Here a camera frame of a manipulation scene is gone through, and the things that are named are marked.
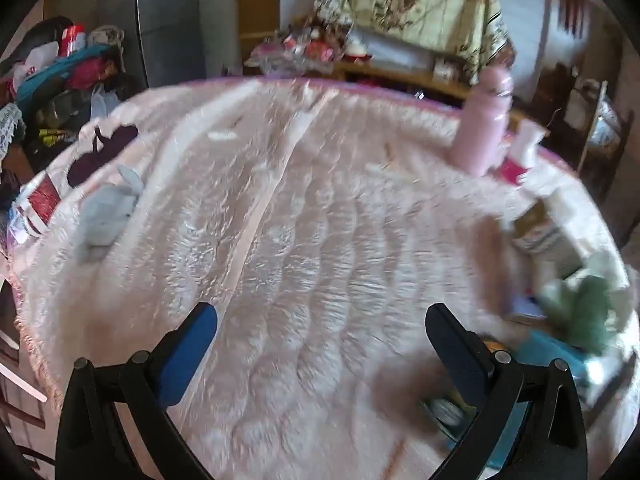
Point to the pile of red packets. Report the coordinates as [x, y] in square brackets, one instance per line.
[300, 52]

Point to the white cardboard box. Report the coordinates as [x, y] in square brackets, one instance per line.
[537, 235]

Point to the pile of clothes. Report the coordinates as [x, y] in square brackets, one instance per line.
[60, 75]

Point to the white paper scrap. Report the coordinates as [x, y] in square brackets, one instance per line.
[222, 135]

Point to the painted box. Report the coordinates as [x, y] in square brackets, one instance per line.
[610, 120]

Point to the pink quilted mattress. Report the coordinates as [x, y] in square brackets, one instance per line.
[325, 240]

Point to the blue packet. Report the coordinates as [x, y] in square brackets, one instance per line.
[550, 355]

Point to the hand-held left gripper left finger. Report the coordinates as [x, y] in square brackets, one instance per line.
[192, 350]

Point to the floral quilt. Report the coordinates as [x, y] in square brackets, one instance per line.
[415, 5]

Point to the dark grey panel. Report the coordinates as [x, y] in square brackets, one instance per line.
[170, 15]

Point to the white bottle with pink label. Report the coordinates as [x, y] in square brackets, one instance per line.
[522, 155]

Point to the dark purple cloth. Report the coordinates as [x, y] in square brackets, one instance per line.
[107, 147]

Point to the red and white packet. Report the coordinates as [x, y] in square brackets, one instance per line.
[42, 197]

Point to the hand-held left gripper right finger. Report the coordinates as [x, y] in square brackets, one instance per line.
[457, 355]

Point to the light blue cloth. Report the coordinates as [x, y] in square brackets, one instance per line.
[107, 210]

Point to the white lace cloth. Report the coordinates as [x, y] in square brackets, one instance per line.
[10, 125]

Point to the green cloth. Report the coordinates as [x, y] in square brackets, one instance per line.
[582, 310]

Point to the wooden bed headboard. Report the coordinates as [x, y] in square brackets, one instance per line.
[395, 72]

